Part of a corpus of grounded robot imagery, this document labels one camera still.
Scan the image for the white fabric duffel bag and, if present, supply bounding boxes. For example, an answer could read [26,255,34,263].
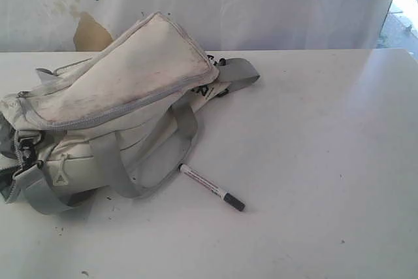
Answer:
[1,12,259,214]

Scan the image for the white marker with black cap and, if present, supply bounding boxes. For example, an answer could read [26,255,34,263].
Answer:
[179,163,246,212]

